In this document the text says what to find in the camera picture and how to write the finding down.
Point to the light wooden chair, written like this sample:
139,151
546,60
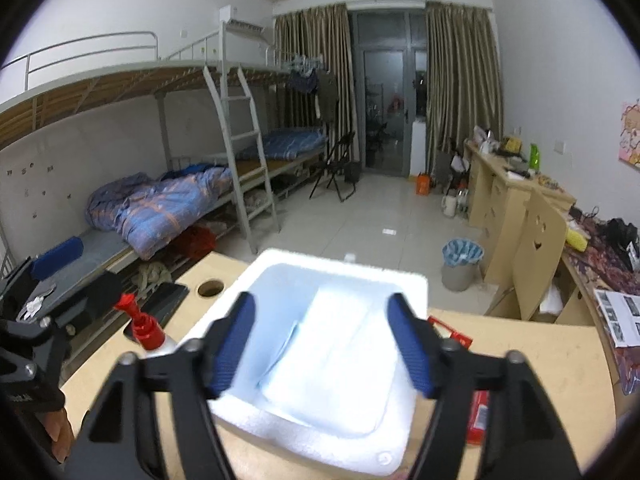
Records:
537,240

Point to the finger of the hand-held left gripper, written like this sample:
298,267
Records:
95,300

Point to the red cloth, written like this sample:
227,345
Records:
195,242

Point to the cartoon wall poster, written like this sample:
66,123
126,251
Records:
631,130

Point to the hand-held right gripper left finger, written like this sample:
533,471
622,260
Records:
232,350

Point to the white air conditioner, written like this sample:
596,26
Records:
245,26

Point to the printed paper sheet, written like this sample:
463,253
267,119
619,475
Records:
617,317

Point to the blue plaid quilt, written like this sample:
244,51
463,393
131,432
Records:
150,205

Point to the grey trash bin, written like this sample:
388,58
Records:
460,275

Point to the dark blue hanging garment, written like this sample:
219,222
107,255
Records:
302,80

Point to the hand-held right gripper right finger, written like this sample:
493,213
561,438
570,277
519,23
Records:
412,355

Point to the person's left hand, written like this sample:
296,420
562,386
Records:
57,430

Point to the olive hanging garment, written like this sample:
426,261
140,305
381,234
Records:
327,95

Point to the green bottle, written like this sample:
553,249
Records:
535,157

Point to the blue checked bedding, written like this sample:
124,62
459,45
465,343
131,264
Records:
290,142

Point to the white jug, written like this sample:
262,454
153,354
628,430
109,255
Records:
449,206

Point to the black folding chair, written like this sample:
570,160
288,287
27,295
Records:
342,147

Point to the black phone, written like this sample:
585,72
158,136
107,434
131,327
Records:
167,297

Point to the light wooden desk row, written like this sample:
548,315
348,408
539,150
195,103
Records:
500,195

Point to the metal bunk bed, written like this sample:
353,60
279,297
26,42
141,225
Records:
100,67

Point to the yellow packet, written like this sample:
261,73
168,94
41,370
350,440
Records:
576,239

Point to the white foam box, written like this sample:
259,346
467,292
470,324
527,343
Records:
350,410

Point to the glass balcony door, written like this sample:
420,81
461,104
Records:
382,85

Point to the blue pillow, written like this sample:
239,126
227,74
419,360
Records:
57,257

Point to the grey bed ladder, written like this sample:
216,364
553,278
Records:
245,136

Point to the brown curtain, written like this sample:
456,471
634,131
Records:
460,70
310,45

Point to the orange bag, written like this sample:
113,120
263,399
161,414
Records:
423,185

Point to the white bottle with red cap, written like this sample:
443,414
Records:
145,332

